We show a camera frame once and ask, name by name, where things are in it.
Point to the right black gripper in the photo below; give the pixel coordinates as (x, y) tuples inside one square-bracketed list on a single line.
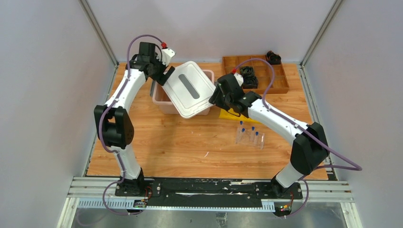
[(215, 99)]

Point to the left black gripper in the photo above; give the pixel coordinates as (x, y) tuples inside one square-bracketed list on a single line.
[(162, 73)]

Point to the yellow test tube rack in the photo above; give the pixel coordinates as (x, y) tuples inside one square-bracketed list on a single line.
[(231, 115)]

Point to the white bin lid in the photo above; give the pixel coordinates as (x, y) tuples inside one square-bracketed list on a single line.
[(189, 88)]

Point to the blue capped tube front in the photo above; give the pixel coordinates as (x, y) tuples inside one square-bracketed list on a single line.
[(256, 137)]

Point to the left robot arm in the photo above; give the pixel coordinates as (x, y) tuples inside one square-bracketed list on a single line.
[(113, 124)]

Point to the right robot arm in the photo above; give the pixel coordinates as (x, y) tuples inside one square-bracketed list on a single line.
[(308, 141)]

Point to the pink plastic bin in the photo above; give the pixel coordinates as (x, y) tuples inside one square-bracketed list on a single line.
[(163, 102)]

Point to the wooden compartment tray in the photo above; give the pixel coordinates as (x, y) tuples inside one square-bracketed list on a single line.
[(262, 71)]

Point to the clear plastic well plate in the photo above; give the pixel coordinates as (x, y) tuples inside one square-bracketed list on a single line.
[(246, 139)]

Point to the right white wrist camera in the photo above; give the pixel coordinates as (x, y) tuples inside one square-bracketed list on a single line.
[(239, 79)]

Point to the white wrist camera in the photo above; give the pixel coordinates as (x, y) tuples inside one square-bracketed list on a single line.
[(239, 79), (167, 55)]

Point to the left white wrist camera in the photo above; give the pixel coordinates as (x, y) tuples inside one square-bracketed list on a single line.
[(167, 55)]

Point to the black cable coil corner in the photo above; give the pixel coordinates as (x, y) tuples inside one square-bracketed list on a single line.
[(273, 58)]

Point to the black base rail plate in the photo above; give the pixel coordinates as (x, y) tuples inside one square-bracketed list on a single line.
[(199, 194)]

